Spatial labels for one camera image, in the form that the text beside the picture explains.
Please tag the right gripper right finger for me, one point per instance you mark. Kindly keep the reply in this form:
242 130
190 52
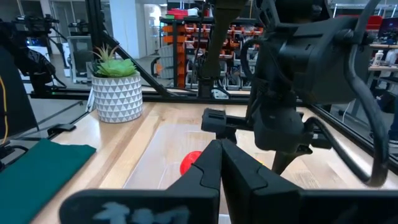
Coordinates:
264 202

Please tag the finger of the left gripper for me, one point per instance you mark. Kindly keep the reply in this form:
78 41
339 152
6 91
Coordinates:
281 161
227 135

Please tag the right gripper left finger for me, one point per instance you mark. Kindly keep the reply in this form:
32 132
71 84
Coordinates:
192 199

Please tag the red toy fruit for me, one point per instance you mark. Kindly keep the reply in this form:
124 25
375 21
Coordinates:
188 161

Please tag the clear plastic tupperware container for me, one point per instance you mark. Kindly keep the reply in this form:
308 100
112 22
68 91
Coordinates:
161 155

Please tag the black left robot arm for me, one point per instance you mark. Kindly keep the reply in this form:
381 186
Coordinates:
317 62

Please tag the black background robot arm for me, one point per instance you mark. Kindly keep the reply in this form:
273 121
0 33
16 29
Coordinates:
34 62

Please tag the shelving with orange bins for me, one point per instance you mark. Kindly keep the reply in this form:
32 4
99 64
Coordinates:
180 46

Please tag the green succulent in white pot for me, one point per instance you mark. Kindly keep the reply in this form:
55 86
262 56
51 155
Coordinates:
118 96

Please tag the white bottle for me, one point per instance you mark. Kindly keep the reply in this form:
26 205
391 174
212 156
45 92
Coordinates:
377 59

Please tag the red storage bin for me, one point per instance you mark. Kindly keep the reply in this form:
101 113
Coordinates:
374 21

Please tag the black table clamp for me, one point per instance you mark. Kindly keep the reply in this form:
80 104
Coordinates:
62 128

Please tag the dark green folded cloth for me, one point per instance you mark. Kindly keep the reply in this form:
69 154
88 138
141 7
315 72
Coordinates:
37 180

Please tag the black flat panel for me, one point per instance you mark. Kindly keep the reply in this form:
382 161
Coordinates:
15 102

